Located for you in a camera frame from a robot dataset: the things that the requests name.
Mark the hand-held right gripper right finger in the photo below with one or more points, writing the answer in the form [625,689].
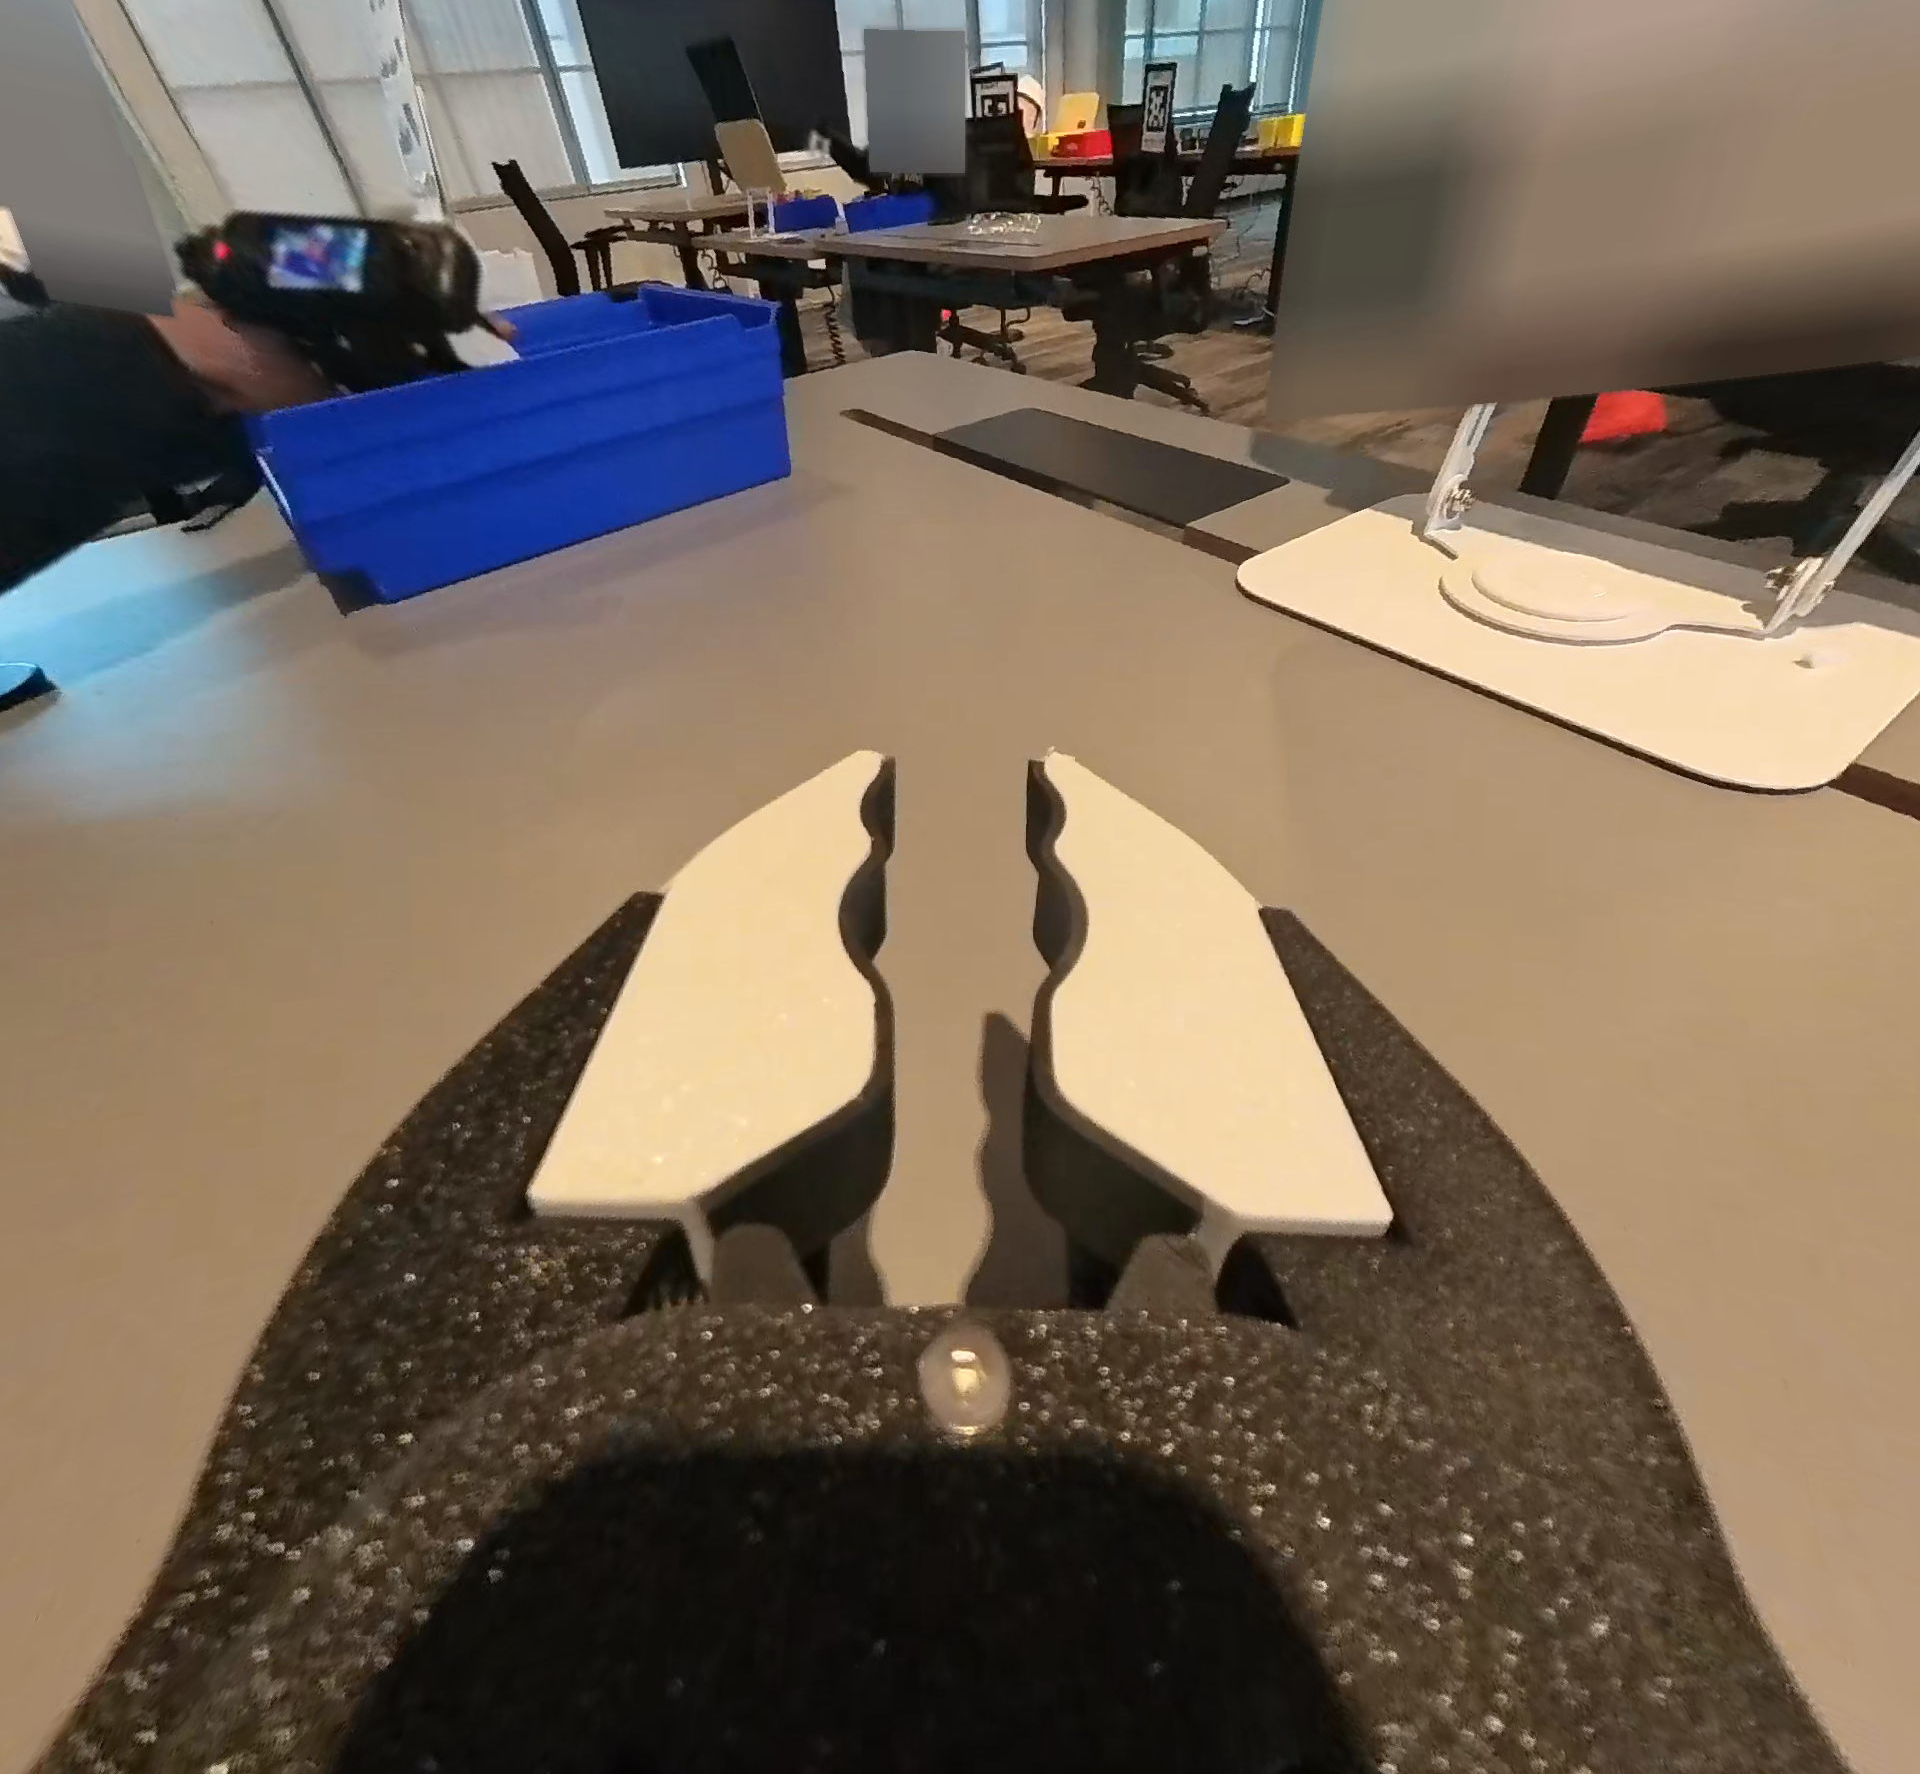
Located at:
[1185,1041]

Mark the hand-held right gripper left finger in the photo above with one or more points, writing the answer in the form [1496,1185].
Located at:
[722,1041]

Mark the blue storage bin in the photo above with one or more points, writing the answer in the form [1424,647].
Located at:
[539,454]

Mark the person's left forearm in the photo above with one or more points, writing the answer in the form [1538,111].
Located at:
[90,438]

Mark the person's left hand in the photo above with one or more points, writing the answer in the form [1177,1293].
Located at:
[250,365]

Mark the white standing banner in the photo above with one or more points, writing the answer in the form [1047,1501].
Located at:
[392,80]

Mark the brown office desk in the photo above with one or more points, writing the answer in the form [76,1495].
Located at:
[1034,248]
[676,213]

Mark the tan board on clear stand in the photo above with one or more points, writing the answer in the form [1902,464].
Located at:
[746,162]

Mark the large black screen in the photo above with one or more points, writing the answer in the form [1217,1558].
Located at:
[706,51]

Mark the small blue bin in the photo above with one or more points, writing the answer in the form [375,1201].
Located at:
[889,212]
[808,213]

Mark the black-white marker sign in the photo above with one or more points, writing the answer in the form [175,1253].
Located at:
[1161,111]
[994,97]

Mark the red bin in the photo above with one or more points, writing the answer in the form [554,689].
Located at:
[1080,143]

